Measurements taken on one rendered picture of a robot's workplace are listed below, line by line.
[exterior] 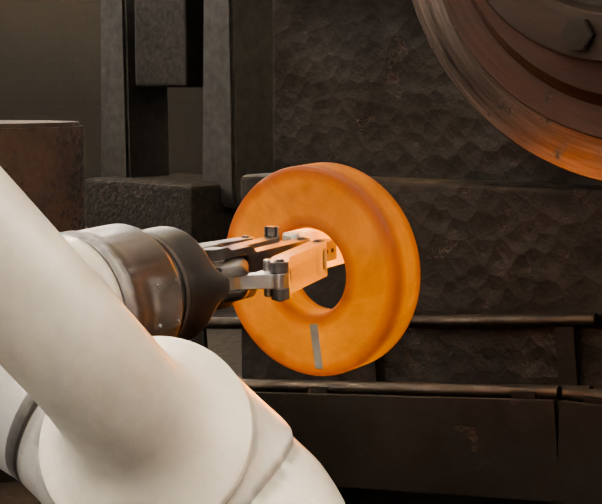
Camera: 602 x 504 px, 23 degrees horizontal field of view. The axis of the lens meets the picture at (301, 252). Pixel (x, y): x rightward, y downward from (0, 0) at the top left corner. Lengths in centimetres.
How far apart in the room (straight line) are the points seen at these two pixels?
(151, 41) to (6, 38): 356
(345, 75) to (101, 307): 91
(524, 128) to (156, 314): 46
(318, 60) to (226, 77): 505
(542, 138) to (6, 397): 59
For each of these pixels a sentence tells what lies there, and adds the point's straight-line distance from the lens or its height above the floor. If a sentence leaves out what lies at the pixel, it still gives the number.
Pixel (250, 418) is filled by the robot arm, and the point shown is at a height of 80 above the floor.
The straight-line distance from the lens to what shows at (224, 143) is 655.
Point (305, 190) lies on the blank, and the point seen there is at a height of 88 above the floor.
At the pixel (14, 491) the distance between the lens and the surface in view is 135.
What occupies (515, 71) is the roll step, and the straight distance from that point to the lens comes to 119.
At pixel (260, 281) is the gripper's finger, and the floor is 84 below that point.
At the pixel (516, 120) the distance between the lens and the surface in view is 121.
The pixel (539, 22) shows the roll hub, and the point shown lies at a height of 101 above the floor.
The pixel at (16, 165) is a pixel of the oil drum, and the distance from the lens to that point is 384.
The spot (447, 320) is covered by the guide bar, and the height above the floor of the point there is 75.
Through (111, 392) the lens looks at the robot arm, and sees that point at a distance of 60.
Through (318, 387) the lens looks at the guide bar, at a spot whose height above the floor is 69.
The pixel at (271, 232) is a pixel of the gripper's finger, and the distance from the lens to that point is 103.
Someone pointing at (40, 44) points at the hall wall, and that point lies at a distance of 1014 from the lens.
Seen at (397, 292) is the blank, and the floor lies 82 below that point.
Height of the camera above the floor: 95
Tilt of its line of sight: 6 degrees down
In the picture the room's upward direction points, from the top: straight up
